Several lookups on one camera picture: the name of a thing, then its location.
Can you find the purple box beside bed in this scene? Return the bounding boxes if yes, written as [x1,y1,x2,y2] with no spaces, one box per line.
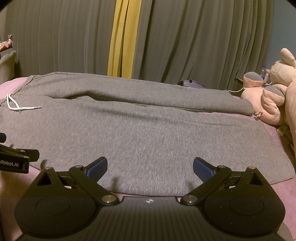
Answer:
[178,80,205,88]

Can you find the pink plush pig toy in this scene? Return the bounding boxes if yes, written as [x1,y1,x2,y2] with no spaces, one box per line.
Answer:
[241,72,288,126]

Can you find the beige plush rabbit toy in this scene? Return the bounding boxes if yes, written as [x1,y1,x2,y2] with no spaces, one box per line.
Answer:
[269,48,296,149]

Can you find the plastic water bottle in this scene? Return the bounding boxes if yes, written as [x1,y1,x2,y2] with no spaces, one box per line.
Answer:
[260,65,266,80]

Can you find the white charging cable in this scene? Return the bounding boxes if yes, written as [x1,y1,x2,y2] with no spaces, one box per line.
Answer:
[227,81,273,93]

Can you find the grey chair cushion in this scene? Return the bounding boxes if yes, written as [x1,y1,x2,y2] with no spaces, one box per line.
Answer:
[0,50,16,84]

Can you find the white drawstring cord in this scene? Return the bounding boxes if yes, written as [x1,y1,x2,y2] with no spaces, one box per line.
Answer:
[4,93,42,112]

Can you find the grey sweatpants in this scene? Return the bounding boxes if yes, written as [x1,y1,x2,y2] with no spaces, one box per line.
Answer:
[1,72,295,196]

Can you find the yellow curtain strip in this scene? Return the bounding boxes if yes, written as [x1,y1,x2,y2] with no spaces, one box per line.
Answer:
[107,0,142,78]

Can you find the grey curtain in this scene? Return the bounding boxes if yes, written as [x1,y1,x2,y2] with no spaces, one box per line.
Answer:
[1,1,273,89]

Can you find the small pink figurine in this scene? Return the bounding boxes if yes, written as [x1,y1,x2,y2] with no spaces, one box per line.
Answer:
[0,35,13,52]

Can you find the pink bed blanket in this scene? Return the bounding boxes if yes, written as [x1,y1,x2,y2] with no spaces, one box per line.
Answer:
[1,77,295,240]

